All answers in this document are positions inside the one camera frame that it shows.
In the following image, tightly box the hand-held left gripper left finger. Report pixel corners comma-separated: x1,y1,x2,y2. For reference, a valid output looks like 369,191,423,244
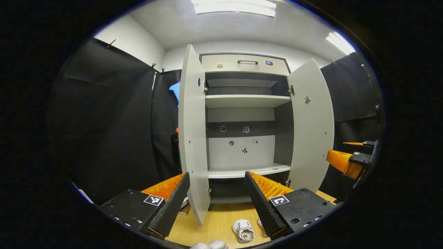
99,172,191,240

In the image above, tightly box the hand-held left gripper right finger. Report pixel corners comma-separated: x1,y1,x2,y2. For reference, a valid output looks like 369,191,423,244
244,171,338,241

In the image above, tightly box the white shoe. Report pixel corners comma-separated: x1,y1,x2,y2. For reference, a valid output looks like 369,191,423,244
232,219,255,243
257,218,269,238

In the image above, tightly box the grey cabinet door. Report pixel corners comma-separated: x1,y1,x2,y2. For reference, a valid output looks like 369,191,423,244
178,44,211,226
287,58,335,193

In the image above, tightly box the grey shoe cabinet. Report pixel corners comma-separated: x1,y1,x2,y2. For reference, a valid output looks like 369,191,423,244
199,53,295,204

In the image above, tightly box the light grey cabinet shelf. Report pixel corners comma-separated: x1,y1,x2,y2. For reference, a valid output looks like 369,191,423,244
205,94,292,108
208,163,291,179

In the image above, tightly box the grey cabinet drawer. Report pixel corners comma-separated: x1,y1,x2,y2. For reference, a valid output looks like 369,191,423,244
200,54,290,76

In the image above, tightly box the small ceiling light panel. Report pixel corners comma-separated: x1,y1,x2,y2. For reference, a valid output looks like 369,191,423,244
325,31,357,55

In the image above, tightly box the large ceiling light panel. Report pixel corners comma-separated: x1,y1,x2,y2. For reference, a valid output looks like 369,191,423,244
190,0,277,18

